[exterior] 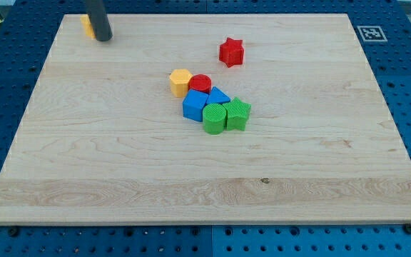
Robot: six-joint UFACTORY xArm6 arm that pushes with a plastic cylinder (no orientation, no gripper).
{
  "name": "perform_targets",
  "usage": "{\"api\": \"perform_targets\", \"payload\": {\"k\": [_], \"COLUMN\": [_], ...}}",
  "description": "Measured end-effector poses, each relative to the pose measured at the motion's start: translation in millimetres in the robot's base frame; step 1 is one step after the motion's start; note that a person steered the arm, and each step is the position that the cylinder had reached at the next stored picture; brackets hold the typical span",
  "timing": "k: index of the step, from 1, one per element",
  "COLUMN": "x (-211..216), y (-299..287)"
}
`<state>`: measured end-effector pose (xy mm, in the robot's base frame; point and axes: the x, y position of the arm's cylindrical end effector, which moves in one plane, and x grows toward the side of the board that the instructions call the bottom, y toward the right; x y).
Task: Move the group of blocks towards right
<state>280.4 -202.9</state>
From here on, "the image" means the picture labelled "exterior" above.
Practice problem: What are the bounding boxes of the yellow block behind rod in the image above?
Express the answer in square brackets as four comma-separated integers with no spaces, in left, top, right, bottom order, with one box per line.
[80,14,96,39]

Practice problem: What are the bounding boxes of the white fiducial marker tag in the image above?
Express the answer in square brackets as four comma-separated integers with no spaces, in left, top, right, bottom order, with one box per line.
[357,26,387,42]

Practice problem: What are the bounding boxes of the yellow hexagon block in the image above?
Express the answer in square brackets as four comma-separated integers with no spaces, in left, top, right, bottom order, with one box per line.
[169,69,193,97]

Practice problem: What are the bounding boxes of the light wooden board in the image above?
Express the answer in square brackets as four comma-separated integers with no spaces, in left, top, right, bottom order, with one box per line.
[0,14,411,226]

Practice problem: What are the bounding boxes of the red star block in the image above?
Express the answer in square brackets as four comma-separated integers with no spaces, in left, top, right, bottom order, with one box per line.
[219,37,245,68]

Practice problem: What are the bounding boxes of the green star block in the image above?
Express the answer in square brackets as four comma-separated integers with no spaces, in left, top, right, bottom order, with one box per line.
[223,97,251,131]

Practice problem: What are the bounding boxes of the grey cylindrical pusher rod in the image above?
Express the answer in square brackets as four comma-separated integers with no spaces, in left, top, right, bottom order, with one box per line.
[84,0,113,41]

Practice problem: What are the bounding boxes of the red cylinder block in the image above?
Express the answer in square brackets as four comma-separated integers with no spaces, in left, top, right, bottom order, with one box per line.
[188,74,212,94]

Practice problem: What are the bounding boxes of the blue cube block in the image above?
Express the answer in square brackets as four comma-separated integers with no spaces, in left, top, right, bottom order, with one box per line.
[182,89,208,122]

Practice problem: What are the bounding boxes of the blue triangle block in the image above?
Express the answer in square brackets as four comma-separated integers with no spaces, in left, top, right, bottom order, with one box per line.
[206,86,230,105]

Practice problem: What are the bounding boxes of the green cylinder block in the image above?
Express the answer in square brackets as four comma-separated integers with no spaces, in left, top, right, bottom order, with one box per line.
[203,104,227,135]

